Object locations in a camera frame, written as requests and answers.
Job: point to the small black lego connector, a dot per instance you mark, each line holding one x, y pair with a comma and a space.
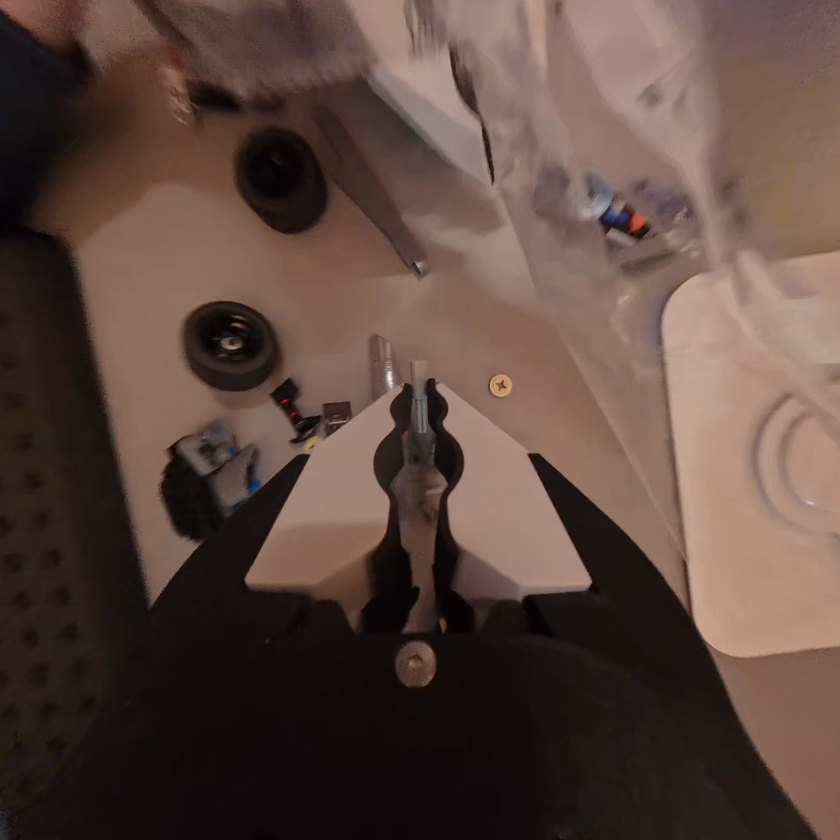
295, 410

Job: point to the small dark lego tile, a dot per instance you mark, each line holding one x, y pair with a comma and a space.
337, 417

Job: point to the small grey lego connector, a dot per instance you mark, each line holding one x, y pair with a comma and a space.
420, 407

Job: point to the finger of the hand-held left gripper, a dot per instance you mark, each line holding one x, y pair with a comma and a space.
433, 111

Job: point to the white metal stand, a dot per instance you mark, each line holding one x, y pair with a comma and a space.
722, 525

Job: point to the small tan lego gear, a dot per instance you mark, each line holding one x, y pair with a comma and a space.
501, 385

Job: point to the black lego wheel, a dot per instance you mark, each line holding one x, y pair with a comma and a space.
282, 180
229, 344

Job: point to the plastic bag with lego pieces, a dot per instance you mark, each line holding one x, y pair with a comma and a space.
623, 210

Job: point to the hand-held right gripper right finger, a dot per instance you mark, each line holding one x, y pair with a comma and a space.
518, 525

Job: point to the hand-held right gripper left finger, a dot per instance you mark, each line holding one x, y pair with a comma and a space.
321, 512

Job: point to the black lego fender assembly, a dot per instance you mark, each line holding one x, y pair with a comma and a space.
190, 492

